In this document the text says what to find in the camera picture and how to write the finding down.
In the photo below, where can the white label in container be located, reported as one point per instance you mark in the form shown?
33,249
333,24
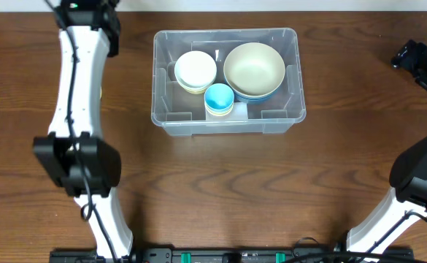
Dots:
238,113

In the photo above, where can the dark blue bowl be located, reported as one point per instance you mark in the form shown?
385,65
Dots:
240,98

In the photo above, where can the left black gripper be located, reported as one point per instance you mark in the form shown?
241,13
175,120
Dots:
110,27

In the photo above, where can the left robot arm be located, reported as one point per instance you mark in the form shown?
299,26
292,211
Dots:
74,153

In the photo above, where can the large beige bowl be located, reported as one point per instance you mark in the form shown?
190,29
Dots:
254,70

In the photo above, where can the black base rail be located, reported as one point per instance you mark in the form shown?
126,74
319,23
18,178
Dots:
168,255

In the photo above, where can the pink plastic cup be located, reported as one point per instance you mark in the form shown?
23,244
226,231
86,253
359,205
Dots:
218,114

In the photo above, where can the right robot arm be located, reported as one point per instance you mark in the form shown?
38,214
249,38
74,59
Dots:
406,200

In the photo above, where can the yellow small bowl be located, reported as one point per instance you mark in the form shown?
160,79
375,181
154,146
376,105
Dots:
190,90

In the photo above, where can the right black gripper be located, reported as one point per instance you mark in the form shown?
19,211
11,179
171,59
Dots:
407,55

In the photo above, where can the light blue plastic cup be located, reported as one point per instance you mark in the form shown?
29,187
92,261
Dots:
219,97

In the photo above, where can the white small bowl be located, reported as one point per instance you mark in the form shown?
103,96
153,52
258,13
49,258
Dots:
195,62

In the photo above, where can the clear plastic storage container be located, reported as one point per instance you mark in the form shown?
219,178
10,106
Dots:
180,113

